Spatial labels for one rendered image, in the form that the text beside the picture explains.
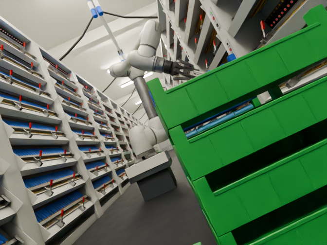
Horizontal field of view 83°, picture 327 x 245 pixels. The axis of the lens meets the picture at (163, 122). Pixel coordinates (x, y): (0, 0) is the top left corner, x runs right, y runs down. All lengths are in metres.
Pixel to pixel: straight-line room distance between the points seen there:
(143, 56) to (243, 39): 0.52
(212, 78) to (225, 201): 0.18
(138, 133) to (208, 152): 1.20
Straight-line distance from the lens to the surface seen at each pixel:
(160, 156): 1.34
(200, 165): 0.27
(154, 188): 1.42
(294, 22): 0.74
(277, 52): 0.35
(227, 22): 1.09
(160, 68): 1.09
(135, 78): 1.64
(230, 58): 0.66
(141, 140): 1.44
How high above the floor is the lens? 0.30
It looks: 7 degrees up
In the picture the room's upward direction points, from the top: 25 degrees counter-clockwise
